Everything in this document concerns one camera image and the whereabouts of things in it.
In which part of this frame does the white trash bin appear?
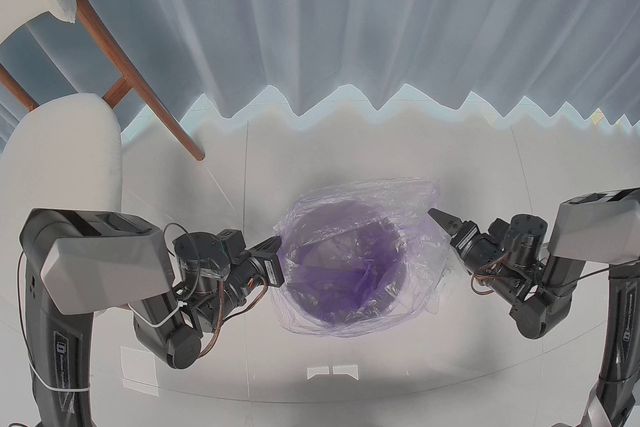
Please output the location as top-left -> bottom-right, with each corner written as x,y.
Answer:
285,200 -> 407,331

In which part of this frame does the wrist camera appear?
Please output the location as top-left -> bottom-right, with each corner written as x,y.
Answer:
217,229 -> 247,266
487,217 -> 516,246

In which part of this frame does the white wrapper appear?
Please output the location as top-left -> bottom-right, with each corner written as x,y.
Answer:
431,265 -> 455,311

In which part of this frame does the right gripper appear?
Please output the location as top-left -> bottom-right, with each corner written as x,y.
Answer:
449,220 -> 506,276

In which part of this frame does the black cable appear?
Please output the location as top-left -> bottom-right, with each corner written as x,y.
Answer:
470,260 -> 508,297
199,282 -> 271,361

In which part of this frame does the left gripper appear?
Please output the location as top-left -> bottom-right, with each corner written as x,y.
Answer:
222,249 -> 287,316

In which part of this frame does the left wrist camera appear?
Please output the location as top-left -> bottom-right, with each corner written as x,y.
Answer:
217,229 -> 247,266

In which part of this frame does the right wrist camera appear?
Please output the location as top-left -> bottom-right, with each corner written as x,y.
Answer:
487,217 -> 516,246

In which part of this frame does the purple plastic bag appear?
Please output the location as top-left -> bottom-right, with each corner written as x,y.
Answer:
267,176 -> 451,338

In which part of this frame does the white cushioned wooden chair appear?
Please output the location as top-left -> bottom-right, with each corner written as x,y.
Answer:
0,0 -> 207,323

